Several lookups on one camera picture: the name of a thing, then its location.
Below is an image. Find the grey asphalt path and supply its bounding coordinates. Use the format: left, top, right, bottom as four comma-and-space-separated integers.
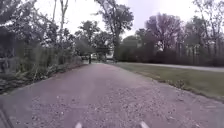
0, 62, 224, 128

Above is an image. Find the robot's own part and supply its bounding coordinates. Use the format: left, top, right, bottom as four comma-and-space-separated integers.
139, 121, 150, 128
74, 121, 84, 128

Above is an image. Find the wood of dark trees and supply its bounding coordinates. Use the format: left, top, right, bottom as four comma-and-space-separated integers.
114, 0, 224, 67

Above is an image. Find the grass strip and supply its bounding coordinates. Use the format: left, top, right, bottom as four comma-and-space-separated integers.
113, 62, 224, 101

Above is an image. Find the row of trees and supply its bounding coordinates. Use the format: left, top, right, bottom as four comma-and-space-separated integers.
0, 0, 114, 68

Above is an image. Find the grey road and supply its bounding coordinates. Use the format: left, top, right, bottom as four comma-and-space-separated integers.
131, 62, 224, 74

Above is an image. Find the leaf-strewn verge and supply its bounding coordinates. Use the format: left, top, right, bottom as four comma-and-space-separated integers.
0, 63, 86, 96

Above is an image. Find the wire fence with bushes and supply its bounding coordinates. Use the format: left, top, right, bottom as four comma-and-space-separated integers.
0, 39, 84, 84

